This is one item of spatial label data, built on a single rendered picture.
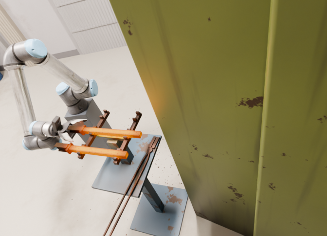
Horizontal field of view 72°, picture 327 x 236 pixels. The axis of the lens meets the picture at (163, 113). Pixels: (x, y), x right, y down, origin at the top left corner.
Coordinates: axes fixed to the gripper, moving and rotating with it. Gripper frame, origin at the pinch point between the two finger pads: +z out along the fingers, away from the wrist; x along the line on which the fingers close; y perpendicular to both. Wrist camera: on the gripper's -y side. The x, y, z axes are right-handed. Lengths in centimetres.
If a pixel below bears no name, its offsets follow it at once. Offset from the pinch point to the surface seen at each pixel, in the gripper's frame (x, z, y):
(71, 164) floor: -27, -94, 102
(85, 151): 13.3, 12.7, -0.8
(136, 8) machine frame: 1, 57, -59
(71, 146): 11.3, 2.2, -0.8
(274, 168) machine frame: 18, 94, -13
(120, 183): 15.0, 21.2, 26.4
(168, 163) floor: -43, 13, 102
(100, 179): 14.5, 7.6, 26.4
